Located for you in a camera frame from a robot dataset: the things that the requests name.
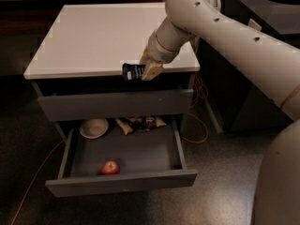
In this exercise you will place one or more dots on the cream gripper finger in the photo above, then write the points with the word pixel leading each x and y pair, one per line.
pixel 144 58
pixel 152 70

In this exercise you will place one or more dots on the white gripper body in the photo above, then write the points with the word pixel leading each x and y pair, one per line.
pixel 157 50

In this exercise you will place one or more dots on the dark blue rxbar wrapper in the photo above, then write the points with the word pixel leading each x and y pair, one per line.
pixel 132 72

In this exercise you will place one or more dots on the grey drawer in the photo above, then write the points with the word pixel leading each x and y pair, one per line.
pixel 150 160
pixel 111 105

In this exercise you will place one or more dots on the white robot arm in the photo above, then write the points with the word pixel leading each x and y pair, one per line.
pixel 272 65

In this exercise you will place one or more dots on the grey top drawer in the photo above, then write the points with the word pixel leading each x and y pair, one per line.
pixel 111 105

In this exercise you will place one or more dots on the grey drawer cabinet white top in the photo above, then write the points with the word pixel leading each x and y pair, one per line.
pixel 87 45

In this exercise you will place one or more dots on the white bowl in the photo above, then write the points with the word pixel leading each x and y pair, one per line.
pixel 94 128

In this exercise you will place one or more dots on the white label on bin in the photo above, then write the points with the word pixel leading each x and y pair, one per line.
pixel 254 25

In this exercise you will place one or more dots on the black trash bin cabinet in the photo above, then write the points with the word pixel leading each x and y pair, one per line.
pixel 233 101

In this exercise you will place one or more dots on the red apple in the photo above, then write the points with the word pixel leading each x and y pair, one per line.
pixel 110 167

